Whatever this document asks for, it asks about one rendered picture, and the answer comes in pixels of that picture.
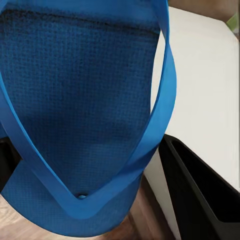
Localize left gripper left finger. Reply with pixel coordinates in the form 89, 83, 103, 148
0, 136, 22, 193

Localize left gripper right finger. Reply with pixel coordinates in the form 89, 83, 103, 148
158, 134, 240, 240

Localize sandal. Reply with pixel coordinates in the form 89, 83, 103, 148
0, 0, 177, 238

